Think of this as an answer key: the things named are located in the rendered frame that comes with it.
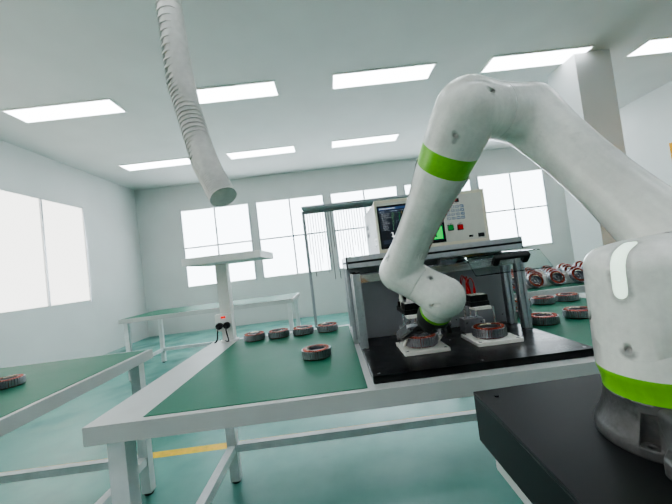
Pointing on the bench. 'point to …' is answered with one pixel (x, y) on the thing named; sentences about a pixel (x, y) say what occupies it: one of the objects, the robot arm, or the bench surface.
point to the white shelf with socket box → (225, 321)
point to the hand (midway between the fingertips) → (420, 338)
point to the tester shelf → (441, 251)
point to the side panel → (349, 305)
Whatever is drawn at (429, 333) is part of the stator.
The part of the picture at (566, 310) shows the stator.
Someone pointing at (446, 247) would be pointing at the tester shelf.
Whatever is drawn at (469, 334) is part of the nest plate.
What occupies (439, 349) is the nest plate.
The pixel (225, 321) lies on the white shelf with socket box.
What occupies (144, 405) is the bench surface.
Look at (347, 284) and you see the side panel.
